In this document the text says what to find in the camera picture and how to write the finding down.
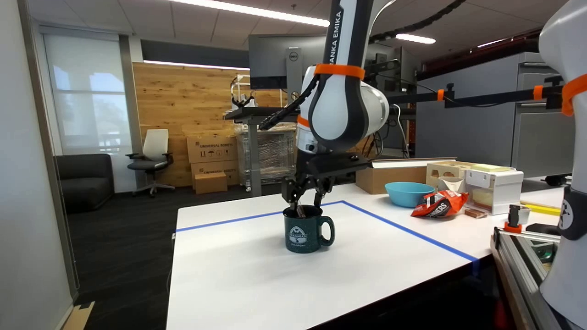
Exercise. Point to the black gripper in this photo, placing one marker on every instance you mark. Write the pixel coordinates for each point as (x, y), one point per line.
(317, 176)

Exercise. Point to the grey marker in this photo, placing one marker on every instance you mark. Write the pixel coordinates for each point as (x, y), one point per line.
(301, 211)

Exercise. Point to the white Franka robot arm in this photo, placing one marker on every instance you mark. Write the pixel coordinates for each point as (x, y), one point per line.
(341, 110)

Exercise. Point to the dark green printed mug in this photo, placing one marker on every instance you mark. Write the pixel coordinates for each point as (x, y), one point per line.
(303, 235)

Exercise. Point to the standing desk with grey leg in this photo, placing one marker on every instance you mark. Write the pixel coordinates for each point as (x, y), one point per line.
(253, 158)

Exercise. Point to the blue tape strip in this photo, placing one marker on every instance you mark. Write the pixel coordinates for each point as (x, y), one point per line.
(409, 231)
(231, 220)

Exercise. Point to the open brown cardboard box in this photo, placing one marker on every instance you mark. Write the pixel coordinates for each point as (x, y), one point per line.
(381, 178)

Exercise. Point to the small brown cardboard box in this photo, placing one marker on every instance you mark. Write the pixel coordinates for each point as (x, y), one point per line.
(211, 184)

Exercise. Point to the light blue bowl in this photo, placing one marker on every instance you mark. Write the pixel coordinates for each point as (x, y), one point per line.
(405, 195)

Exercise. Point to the large brown cardboard box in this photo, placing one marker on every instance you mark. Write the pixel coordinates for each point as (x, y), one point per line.
(211, 147)

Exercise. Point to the red orange chips bag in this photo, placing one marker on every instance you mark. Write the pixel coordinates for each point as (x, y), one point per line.
(440, 204)

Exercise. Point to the beige printed cardboard box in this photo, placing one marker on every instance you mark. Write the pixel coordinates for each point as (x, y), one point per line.
(442, 174)

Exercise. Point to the grey desktop monitor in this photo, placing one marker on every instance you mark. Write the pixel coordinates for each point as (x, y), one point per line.
(275, 55)

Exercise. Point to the white office swivel chair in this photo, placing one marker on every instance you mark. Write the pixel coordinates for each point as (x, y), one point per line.
(152, 147)

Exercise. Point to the small red snack packet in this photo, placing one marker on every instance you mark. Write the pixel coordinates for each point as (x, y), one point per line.
(477, 213)

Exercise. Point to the grey metal cabinet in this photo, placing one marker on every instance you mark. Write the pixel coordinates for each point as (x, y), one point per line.
(477, 134)

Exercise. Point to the white cardboard box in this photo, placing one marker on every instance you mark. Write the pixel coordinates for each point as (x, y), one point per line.
(495, 189)

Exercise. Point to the short ceiling light strip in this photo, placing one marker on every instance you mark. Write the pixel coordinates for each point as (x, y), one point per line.
(414, 39)

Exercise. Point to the long ceiling light strip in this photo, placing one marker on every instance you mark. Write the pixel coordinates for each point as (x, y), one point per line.
(244, 9)

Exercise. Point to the black clamp with orange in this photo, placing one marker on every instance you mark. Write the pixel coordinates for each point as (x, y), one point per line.
(515, 217)

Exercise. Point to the black sofa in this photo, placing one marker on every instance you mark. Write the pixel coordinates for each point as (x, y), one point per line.
(84, 176)

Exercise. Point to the flat black device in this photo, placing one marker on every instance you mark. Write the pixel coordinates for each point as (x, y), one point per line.
(541, 229)

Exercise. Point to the yellow flat strip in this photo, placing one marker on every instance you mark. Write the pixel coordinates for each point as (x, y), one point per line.
(543, 209)

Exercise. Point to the translucent window roller blind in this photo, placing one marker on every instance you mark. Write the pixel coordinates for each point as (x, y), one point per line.
(84, 92)

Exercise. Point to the black articulated camera mount arm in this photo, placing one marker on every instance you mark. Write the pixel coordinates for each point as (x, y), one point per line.
(488, 96)

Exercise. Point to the aluminium rail base frame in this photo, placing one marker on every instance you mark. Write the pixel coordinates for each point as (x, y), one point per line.
(519, 268)

